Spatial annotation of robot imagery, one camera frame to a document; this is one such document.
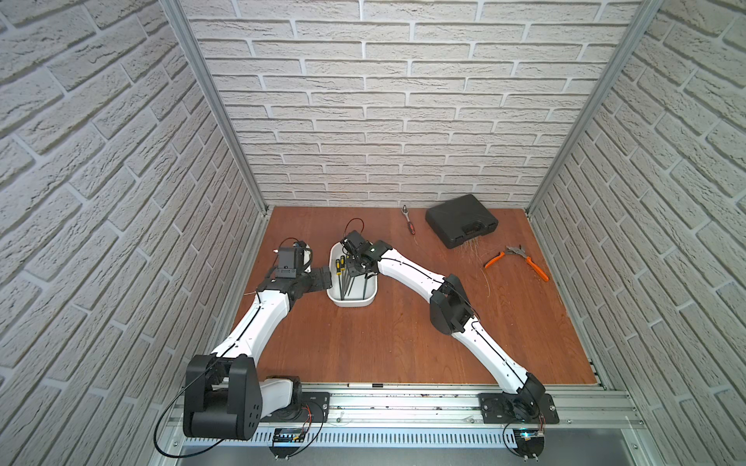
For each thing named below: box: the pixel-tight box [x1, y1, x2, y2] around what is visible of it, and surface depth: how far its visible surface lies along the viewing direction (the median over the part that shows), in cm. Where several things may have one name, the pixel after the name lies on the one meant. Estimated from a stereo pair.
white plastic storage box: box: [326, 241, 378, 308], surface depth 98 cm
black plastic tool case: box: [424, 194, 500, 250], surface depth 115 cm
